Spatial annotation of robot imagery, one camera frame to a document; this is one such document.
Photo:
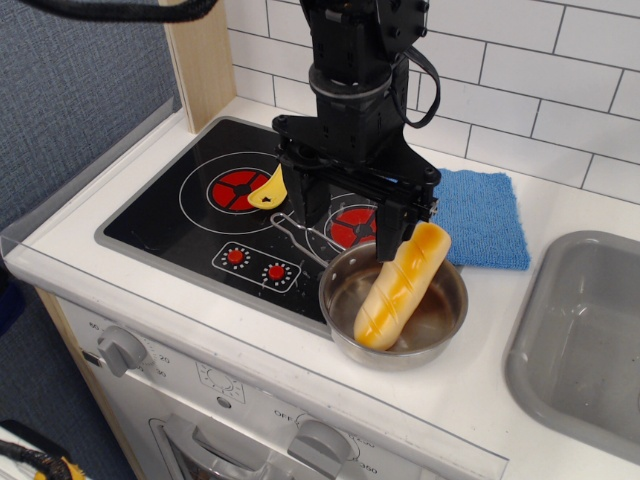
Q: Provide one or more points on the white toy oven front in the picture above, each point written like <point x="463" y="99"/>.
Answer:
<point x="233" y="414"/>

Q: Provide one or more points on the wooden post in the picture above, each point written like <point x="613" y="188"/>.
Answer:
<point x="202" y="61"/>

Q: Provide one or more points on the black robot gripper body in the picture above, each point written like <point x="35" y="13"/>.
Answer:
<point x="358" y="144"/>

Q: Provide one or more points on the right grey oven knob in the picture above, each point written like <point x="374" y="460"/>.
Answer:
<point x="320" y="447"/>

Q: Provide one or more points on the black toy cooktop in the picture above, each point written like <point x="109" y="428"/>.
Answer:
<point x="194" y="221"/>

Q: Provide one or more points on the grey oven knob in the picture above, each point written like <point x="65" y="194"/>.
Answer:
<point x="320" y="447"/>
<point x="121" y="350"/>

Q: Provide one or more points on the toy bread loaf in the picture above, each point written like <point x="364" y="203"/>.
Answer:
<point x="400" y="286"/>

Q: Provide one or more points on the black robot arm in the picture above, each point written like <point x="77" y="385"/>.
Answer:
<point x="362" y="51"/>

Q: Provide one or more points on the black yellow object corner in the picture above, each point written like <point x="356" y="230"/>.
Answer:
<point x="47" y="466"/>

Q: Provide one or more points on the steel pot with handle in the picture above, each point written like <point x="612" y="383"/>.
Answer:
<point x="343" y="287"/>

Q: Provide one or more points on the left grey oven knob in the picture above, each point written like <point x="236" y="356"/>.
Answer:
<point x="121" y="350"/>

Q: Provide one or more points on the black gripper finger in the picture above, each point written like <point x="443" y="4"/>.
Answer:
<point x="309" y="195"/>
<point x="395" y="223"/>

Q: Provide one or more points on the yellow brush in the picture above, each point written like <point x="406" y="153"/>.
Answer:
<point x="271" y="194"/>

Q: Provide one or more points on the grey sink basin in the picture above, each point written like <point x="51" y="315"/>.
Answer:
<point x="573" y="365"/>

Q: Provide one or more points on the blue cloth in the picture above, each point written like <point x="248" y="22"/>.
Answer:
<point x="480" y="213"/>

